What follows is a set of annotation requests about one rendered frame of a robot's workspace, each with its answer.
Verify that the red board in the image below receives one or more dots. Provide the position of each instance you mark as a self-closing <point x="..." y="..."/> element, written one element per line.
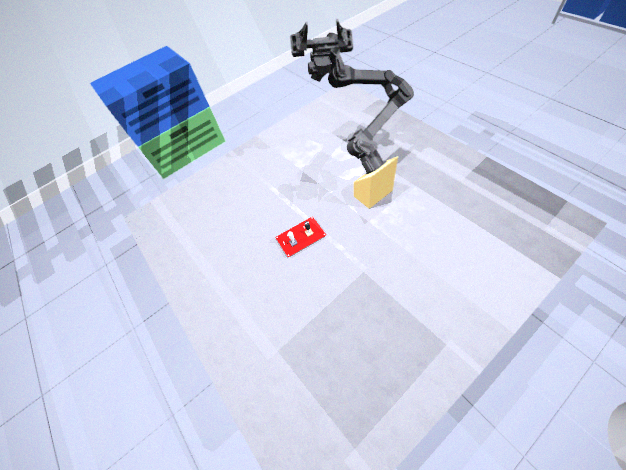
<point x="300" y="236"/>

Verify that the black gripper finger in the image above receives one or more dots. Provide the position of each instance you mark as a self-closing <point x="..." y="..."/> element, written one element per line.
<point x="342" y="35"/>
<point x="301" y="38"/>

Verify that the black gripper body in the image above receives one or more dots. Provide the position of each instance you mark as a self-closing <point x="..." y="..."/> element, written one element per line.
<point x="321" y="46"/>

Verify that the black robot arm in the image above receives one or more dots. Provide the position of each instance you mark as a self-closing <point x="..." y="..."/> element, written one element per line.
<point x="360" y="144"/>

